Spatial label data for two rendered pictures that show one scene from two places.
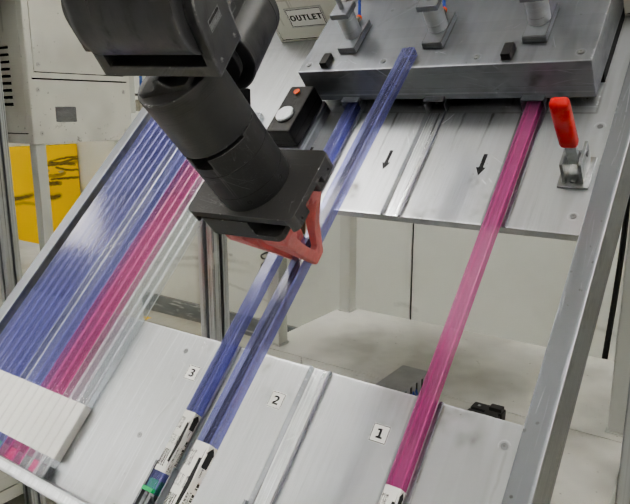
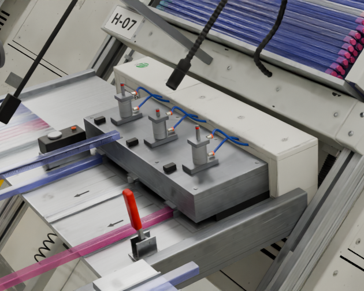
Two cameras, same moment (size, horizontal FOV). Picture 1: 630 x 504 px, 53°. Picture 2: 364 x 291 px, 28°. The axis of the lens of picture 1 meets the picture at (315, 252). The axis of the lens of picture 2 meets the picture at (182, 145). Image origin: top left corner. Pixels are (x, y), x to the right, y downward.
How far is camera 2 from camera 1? 0.59 m
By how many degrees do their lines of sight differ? 19
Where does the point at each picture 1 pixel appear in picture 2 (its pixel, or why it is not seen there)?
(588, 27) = (215, 179)
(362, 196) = (48, 204)
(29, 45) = (21, 22)
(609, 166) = (155, 257)
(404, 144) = (97, 191)
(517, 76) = (166, 185)
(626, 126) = (188, 244)
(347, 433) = not seen: outside the picture
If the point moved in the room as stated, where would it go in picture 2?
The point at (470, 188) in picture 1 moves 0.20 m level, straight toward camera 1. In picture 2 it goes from (95, 231) to (11, 206)
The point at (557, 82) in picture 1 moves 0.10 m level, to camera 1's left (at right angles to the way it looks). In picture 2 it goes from (181, 201) to (125, 164)
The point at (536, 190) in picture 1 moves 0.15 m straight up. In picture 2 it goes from (118, 250) to (176, 158)
